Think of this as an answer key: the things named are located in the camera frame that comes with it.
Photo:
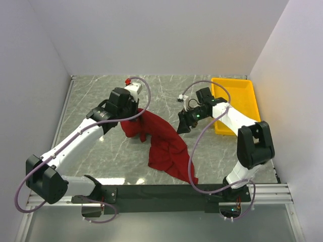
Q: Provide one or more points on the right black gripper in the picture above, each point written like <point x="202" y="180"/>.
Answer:
<point x="184" y="119"/>

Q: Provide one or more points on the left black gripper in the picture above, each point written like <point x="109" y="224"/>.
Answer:
<point x="135" y="105"/>

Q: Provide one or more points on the red t shirt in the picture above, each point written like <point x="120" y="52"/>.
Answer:
<point x="168" y="151"/>

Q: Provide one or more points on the yellow plastic tray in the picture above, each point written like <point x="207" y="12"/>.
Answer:
<point x="243" y="99"/>

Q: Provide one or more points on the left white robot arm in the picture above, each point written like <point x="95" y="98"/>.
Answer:
<point x="49" y="181"/>

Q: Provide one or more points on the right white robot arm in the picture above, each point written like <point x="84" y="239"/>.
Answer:
<point x="254" y="141"/>

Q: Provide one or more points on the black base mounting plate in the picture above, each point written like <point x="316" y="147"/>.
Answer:
<point x="168" y="198"/>

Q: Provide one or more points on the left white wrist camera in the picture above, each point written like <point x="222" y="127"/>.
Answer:
<point x="134" y="88"/>

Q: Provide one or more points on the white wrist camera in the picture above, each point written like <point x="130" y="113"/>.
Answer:
<point x="134" y="88"/>
<point x="183" y="99"/>

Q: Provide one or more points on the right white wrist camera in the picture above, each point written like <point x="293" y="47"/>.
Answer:
<point x="183" y="99"/>

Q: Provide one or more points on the aluminium frame rail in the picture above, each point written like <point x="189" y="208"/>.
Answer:
<point x="266" y="194"/>

